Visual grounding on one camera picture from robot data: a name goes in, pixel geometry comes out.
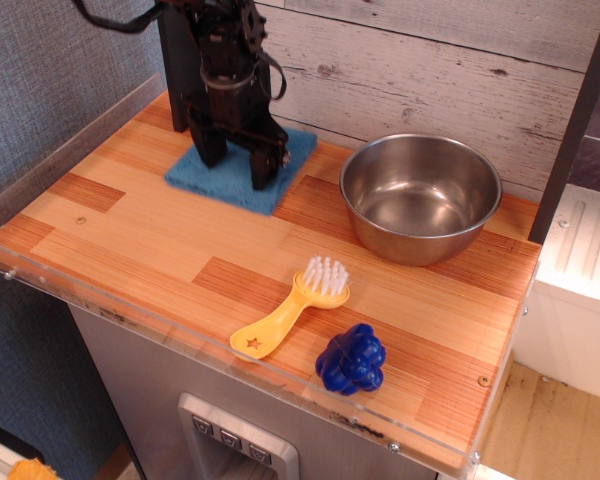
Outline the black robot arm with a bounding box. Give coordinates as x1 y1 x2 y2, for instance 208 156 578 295
171 1 289 190

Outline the blue plastic grape toy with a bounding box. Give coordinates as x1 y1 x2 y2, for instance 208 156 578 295
315 323 387 396

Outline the silver dispenser panel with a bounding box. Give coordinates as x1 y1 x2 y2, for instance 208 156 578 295
178 392 300 479

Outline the grey toy kitchen cabinet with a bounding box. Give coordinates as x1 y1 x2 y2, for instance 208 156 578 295
71 307 435 479

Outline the dark right shelf post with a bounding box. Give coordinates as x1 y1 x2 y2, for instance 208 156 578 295
527 32 600 244

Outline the white toy sink unit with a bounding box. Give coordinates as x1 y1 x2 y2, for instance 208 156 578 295
513 185 600 397

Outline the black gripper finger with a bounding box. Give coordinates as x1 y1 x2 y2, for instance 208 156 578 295
188 117 227 168
250 149 285 191

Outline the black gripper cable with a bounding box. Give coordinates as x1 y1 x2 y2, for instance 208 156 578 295
72 0 171 35

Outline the yellow scrub brush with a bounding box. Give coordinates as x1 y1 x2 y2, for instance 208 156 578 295
229 255 350 360

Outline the clear acrylic edge guard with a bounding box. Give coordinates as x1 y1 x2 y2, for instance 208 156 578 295
0 246 479 479

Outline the silver metal pot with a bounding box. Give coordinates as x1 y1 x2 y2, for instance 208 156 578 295
339 134 503 266

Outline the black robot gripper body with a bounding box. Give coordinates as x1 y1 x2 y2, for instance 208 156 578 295
183 74 288 155

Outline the orange object bottom left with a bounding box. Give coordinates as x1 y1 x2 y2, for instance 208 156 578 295
7 459 58 480

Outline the blue rag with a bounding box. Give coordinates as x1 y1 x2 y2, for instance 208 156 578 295
164 128 318 216

